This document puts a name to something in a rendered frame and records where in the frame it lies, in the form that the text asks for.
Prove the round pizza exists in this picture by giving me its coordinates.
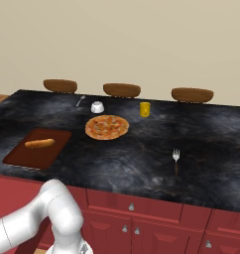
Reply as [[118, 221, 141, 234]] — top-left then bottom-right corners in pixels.
[[84, 114, 130, 141]]

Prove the red drawer front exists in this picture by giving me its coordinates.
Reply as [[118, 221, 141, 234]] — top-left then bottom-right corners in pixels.
[[206, 208, 240, 237], [85, 189, 184, 224]]

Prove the dark red cutting board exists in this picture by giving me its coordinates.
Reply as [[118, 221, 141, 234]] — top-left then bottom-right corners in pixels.
[[2, 127, 73, 171]]

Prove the yellow cup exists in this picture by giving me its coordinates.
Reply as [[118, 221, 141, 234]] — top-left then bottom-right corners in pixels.
[[139, 101, 152, 118]]

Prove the white bowl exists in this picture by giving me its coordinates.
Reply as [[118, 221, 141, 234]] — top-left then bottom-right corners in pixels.
[[90, 100, 105, 114]]

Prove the brown wooden stool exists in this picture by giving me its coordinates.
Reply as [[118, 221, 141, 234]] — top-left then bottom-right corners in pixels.
[[102, 82, 142, 98], [43, 78, 78, 94], [171, 86, 215, 103]]

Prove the silver spoon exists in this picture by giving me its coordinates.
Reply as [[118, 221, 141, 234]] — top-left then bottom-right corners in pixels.
[[75, 95, 86, 108]]

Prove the golden bread roll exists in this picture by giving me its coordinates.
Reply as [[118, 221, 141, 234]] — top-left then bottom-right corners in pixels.
[[24, 138, 56, 149]]

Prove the red cupboard door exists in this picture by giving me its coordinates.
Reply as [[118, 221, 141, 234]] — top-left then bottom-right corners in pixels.
[[197, 230, 240, 254], [131, 218, 205, 254], [81, 209, 133, 254]]

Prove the fork with wooden handle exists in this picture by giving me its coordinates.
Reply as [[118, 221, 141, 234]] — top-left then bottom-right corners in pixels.
[[172, 148, 181, 178]]

